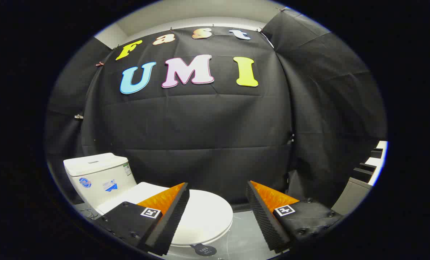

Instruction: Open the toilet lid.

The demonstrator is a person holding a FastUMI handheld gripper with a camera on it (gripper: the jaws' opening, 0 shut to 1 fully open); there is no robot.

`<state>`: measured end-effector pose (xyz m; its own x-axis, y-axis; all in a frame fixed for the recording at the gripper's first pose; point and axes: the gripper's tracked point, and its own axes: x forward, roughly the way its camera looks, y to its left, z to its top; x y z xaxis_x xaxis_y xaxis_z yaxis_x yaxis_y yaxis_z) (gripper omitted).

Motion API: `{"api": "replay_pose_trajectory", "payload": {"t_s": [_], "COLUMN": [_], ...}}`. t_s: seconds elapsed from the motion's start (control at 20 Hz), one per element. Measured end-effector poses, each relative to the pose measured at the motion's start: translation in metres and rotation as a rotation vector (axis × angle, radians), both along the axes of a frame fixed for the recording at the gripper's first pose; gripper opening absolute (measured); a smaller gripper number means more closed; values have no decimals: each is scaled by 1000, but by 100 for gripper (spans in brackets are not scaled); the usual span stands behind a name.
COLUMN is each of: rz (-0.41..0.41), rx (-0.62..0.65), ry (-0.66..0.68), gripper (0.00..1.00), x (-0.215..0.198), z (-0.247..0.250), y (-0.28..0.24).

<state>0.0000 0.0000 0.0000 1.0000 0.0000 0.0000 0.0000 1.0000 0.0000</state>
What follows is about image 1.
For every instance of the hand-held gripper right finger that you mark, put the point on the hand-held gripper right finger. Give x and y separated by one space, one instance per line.
263 216

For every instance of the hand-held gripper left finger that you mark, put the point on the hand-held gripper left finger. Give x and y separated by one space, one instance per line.
171 216

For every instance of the white toilet lid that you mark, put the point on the white toilet lid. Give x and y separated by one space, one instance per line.
207 213

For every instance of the black round lid lift tab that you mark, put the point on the black round lid lift tab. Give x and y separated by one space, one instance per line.
203 250

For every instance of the white toilet with tank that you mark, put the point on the white toilet with tank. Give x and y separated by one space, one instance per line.
99 178

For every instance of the grey panel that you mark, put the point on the grey panel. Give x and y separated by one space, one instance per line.
350 196

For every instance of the black backdrop cloth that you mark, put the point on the black backdrop cloth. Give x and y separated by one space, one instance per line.
200 126

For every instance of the white and black stepped rack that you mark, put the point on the white and black stepped rack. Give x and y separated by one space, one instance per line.
375 160

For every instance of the silver cloth clip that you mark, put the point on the silver cloth clip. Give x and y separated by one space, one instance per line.
78 116

